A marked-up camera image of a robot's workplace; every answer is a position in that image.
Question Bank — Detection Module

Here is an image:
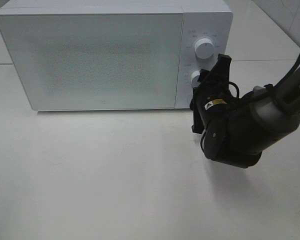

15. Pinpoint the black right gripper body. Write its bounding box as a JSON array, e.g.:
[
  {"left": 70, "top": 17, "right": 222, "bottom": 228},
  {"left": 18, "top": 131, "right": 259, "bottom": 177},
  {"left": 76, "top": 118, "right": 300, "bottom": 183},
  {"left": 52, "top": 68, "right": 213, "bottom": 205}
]
[{"left": 189, "top": 73, "right": 238, "bottom": 134}]

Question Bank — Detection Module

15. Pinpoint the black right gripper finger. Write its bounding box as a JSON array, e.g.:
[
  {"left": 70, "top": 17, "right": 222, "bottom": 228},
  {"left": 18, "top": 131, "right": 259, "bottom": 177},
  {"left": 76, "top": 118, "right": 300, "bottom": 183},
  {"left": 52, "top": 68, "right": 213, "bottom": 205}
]
[
  {"left": 213, "top": 53, "right": 232, "bottom": 78},
  {"left": 197, "top": 69, "right": 210, "bottom": 83}
]

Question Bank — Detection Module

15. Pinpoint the white microwave knob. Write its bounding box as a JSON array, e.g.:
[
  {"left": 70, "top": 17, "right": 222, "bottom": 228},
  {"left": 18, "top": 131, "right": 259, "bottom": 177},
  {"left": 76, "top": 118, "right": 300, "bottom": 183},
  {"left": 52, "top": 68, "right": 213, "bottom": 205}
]
[
  {"left": 194, "top": 37, "right": 215, "bottom": 60},
  {"left": 190, "top": 70, "right": 201, "bottom": 88}
]

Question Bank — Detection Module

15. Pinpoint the round white door release button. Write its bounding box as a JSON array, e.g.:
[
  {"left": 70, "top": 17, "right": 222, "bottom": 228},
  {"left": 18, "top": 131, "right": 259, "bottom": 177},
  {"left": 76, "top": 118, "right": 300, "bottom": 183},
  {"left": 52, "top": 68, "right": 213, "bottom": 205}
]
[{"left": 186, "top": 95, "right": 193, "bottom": 106}]

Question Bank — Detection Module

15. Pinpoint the white microwave door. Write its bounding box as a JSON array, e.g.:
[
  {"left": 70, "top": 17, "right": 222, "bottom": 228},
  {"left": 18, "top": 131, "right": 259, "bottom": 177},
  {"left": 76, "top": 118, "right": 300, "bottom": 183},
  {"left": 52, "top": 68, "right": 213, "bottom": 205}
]
[{"left": 0, "top": 14, "right": 183, "bottom": 111}]

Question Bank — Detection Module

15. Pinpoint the white microwave oven body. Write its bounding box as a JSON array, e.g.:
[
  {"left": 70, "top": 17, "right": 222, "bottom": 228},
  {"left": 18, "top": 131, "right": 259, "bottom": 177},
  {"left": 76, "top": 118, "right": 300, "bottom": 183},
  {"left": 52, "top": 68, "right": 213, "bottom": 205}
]
[{"left": 0, "top": 0, "right": 233, "bottom": 111}]

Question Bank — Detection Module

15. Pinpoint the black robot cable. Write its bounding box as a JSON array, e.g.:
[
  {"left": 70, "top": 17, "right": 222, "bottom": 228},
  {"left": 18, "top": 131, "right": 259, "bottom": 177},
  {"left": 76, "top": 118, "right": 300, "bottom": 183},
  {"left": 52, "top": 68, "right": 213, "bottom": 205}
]
[{"left": 199, "top": 37, "right": 300, "bottom": 156}]

